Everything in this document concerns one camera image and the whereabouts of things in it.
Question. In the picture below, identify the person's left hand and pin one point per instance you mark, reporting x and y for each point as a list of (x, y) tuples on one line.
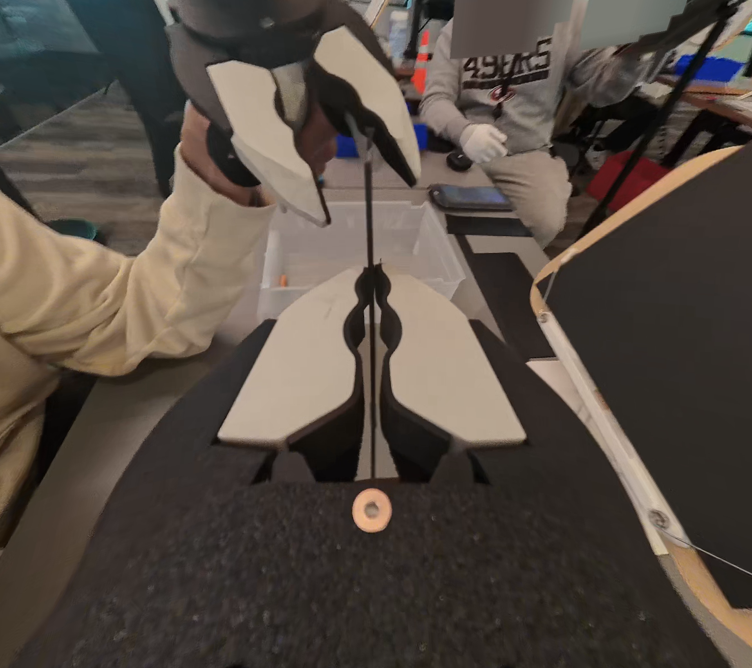
[(194, 142)]

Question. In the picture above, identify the black round puck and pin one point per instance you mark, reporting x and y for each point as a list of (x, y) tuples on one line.
[(459, 161)]

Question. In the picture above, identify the distant blue bins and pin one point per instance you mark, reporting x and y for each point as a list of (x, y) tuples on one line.
[(705, 70)]

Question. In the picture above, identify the dark cased smartphone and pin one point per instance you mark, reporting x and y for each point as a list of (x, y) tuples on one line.
[(470, 197)]

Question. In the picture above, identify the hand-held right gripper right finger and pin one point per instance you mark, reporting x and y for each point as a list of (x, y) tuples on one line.
[(452, 374)]

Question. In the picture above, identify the small white bottle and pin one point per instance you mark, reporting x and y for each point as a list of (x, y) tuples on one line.
[(399, 36)]

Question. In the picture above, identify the clear plastic bin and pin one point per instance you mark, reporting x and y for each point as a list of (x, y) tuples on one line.
[(399, 245)]

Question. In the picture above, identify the white bar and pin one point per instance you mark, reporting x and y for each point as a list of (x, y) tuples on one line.
[(599, 415)]

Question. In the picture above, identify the grey desk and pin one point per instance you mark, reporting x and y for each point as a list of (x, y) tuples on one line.
[(235, 321)]

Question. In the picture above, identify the black pencil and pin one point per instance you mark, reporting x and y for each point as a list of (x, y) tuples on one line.
[(370, 221)]

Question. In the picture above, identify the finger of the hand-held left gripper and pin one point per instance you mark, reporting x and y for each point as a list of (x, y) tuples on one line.
[(376, 86), (252, 110)]

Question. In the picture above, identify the black flat pad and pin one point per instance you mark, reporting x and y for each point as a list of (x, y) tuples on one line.
[(487, 226)]

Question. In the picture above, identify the orange traffic cone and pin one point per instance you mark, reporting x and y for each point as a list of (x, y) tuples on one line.
[(422, 69)]

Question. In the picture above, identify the black board with wooden rim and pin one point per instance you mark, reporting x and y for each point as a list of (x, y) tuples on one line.
[(675, 298)]

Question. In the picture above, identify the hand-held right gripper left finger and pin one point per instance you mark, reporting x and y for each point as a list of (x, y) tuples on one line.
[(294, 374)]

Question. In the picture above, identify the red bin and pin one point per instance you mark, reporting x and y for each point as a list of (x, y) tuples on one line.
[(628, 180)]

